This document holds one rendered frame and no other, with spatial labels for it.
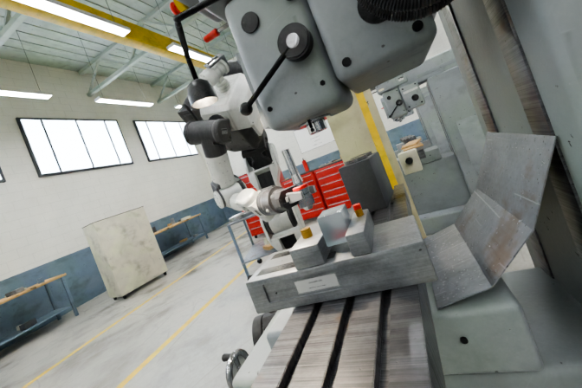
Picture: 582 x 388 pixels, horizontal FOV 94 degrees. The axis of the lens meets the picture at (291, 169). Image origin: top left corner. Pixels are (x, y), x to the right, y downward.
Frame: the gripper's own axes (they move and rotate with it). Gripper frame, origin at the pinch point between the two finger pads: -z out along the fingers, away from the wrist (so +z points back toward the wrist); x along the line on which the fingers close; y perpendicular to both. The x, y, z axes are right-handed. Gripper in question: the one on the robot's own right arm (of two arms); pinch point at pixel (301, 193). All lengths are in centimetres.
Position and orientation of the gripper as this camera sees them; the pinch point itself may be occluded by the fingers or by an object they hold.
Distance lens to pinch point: 79.2
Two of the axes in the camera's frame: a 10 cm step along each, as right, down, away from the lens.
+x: 6.9, -2.7, 6.8
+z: -6.3, 2.4, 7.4
